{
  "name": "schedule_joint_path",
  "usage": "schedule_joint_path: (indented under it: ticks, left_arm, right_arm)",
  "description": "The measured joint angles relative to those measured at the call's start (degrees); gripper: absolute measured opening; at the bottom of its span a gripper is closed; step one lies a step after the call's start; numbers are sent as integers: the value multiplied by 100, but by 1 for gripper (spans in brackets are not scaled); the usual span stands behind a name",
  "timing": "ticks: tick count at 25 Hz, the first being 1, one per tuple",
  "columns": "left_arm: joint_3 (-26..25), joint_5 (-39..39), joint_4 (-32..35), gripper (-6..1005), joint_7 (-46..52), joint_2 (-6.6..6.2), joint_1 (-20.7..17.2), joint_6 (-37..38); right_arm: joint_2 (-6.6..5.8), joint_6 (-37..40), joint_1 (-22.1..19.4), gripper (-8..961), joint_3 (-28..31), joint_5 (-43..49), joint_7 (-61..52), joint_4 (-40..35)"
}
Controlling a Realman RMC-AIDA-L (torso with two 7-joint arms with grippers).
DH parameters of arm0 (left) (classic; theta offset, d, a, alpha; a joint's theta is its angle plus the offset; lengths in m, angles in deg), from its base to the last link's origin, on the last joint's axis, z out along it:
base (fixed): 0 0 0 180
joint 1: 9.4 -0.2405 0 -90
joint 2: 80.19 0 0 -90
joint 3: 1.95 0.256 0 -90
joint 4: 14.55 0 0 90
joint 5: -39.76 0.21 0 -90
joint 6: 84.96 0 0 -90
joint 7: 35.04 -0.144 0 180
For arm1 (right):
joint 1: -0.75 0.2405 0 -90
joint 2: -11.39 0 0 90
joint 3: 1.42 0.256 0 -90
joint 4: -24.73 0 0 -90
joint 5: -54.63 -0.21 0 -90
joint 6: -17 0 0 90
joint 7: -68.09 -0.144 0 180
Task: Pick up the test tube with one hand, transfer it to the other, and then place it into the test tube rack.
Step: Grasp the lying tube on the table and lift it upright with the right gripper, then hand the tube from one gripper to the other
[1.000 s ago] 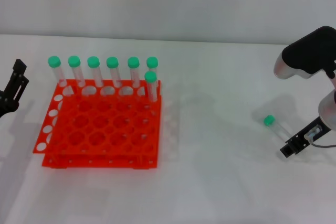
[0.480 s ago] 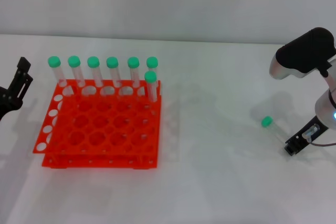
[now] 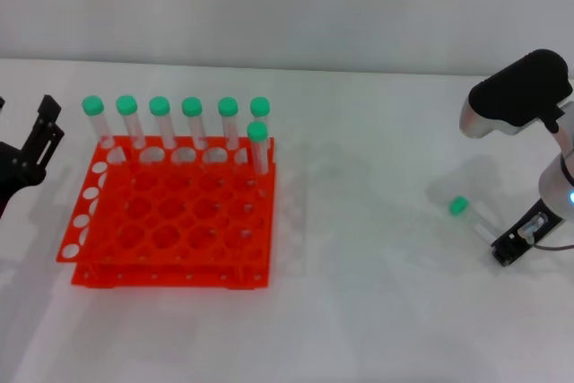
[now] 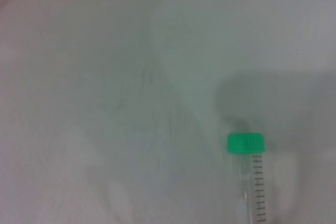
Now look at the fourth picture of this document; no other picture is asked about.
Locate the green capped clear test tube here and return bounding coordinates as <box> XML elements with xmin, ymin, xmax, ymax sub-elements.
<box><xmin>226</xmin><ymin>132</ymin><xmax>267</xmax><ymax>224</ymax></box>

